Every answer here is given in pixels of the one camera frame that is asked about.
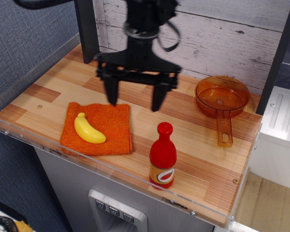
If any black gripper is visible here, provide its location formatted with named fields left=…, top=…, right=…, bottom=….
left=95, top=37, right=181, bottom=112

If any yellow toy banana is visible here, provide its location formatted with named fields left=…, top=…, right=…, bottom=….
left=74, top=113, right=106, bottom=144

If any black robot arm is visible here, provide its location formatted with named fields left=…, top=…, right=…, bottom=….
left=74, top=0, right=181, bottom=112

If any orange knitted cloth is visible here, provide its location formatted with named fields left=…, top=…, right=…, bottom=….
left=60, top=102, right=132, bottom=156

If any red toy sauce bottle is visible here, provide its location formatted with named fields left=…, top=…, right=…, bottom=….
left=149, top=122, right=177, bottom=189

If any orange transparent toy pan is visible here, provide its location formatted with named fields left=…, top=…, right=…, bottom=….
left=195, top=76, right=250, bottom=148

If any grey toy fridge cabinet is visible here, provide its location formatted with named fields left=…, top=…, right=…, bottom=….
left=36, top=148, right=214, bottom=232

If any clear acrylic table guard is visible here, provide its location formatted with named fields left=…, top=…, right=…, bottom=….
left=0, top=35, right=261, bottom=227

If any white toy sink unit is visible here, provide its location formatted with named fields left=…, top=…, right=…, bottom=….
left=248, top=87, right=290, bottom=188

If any yellow object bottom left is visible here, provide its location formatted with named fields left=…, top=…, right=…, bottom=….
left=15, top=221, right=34, bottom=232

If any white black device bottom left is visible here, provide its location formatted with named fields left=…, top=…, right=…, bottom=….
left=0, top=203, right=27, bottom=232

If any black cable loop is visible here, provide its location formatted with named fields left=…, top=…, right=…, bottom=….
left=157, top=20, right=181, bottom=52

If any dark grey left post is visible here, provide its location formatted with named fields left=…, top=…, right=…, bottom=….
left=74, top=0, right=100, bottom=64

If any dark grey post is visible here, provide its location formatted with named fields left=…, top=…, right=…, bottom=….
left=74, top=0, right=100, bottom=64
left=256, top=12, right=290, bottom=115

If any dark grey right post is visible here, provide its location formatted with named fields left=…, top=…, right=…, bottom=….
left=256, top=12, right=290, bottom=115

